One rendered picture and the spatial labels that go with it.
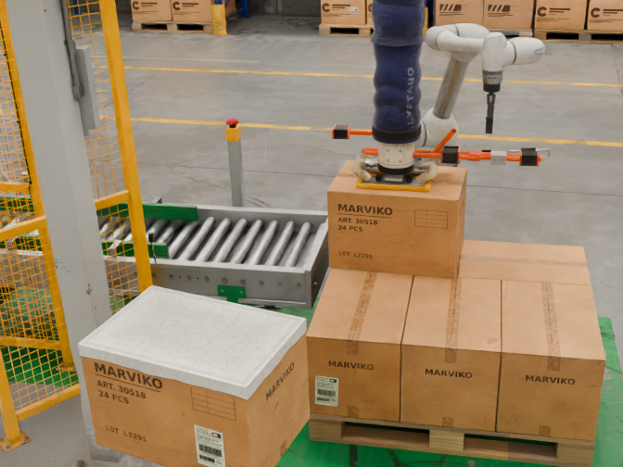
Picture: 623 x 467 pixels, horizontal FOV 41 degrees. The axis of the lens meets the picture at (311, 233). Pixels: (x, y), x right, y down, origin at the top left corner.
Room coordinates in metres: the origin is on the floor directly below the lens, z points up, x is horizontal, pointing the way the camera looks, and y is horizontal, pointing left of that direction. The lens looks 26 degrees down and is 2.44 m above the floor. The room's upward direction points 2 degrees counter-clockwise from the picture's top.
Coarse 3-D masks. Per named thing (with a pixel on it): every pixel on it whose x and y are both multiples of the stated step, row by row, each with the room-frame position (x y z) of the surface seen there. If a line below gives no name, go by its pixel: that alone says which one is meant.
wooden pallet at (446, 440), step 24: (312, 432) 2.96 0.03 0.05; (336, 432) 2.94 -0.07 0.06; (360, 432) 2.98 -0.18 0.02; (384, 432) 2.97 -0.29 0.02; (408, 432) 2.97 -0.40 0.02; (432, 432) 2.85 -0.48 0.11; (456, 432) 2.83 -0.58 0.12; (480, 432) 2.81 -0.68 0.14; (480, 456) 2.81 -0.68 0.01; (504, 456) 2.79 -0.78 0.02; (528, 456) 2.78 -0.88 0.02; (552, 456) 2.77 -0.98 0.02; (576, 456) 2.72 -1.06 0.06
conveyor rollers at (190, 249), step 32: (0, 224) 4.23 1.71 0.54; (128, 224) 4.16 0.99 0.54; (160, 224) 4.14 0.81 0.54; (192, 224) 4.12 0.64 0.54; (224, 224) 4.10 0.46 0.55; (256, 224) 4.07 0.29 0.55; (288, 224) 4.06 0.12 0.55; (320, 224) 4.06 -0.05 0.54; (224, 256) 3.75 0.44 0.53; (256, 256) 3.70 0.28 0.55; (288, 256) 3.69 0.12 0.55
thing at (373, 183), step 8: (376, 176) 3.59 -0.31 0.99; (408, 176) 3.57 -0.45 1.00; (360, 184) 3.57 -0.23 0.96; (368, 184) 3.56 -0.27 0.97; (376, 184) 3.56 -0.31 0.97; (384, 184) 3.56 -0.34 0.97; (392, 184) 3.55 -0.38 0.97; (400, 184) 3.54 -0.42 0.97; (408, 184) 3.54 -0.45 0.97; (416, 184) 3.53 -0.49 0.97; (424, 184) 3.53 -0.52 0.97
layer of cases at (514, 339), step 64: (512, 256) 3.61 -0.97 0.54; (576, 256) 3.58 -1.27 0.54; (320, 320) 3.09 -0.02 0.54; (384, 320) 3.07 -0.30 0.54; (448, 320) 3.05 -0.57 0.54; (512, 320) 3.03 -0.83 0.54; (576, 320) 3.01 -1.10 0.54; (320, 384) 2.95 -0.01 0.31; (384, 384) 2.90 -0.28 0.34; (448, 384) 2.84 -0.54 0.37; (512, 384) 2.78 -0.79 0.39; (576, 384) 2.73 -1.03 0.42
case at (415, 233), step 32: (352, 160) 3.94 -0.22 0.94; (352, 192) 3.54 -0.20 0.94; (384, 192) 3.52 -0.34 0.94; (416, 192) 3.51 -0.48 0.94; (448, 192) 3.49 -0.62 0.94; (352, 224) 3.53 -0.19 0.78; (384, 224) 3.49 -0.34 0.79; (416, 224) 3.45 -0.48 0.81; (448, 224) 3.41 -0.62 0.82; (352, 256) 3.53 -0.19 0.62; (384, 256) 3.49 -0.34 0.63; (416, 256) 3.45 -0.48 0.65; (448, 256) 3.41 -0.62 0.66
